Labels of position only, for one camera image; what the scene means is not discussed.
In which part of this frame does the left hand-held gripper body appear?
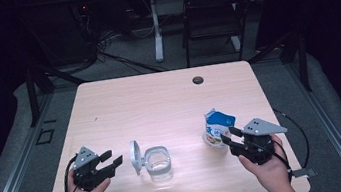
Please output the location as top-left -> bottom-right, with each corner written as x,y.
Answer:
68,144 -> 105,192

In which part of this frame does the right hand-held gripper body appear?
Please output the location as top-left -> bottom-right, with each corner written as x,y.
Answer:
227,113 -> 293,170

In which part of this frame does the blue and white milk pouch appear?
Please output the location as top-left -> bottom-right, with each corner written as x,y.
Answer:
198,104 -> 240,153

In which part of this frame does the glass jar with grey lid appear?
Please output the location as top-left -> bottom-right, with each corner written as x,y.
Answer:
127,135 -> 175,187

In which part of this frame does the person's right hand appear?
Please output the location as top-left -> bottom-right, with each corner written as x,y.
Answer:
235,132 -> 294,192

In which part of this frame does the grey tape strip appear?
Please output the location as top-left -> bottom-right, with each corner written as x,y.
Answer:
290,165 -> 318,181

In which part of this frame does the dark round table grommet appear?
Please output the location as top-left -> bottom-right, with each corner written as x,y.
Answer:
191,75 -> 205,86

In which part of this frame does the black metal stand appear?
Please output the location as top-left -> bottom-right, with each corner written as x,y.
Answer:
244,28 -> 313,101
21,58 -> 95,129

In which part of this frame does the black folding chair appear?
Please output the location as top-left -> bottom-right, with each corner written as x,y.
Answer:
175,0 -> 267,70

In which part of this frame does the white desk leg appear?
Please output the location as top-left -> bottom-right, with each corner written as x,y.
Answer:
147,0 -> 168,64

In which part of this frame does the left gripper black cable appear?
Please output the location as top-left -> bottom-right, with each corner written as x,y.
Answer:
58,153 -> 84,192

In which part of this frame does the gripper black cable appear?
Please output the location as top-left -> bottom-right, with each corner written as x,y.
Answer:
58,153 -> 84,192
255,106 -> 314,187

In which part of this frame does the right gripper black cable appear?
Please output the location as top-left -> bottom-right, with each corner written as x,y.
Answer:
255,106 -> 314,187

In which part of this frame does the bundle of floor cables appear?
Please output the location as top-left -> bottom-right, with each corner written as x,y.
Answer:
94,22 -> 171,81

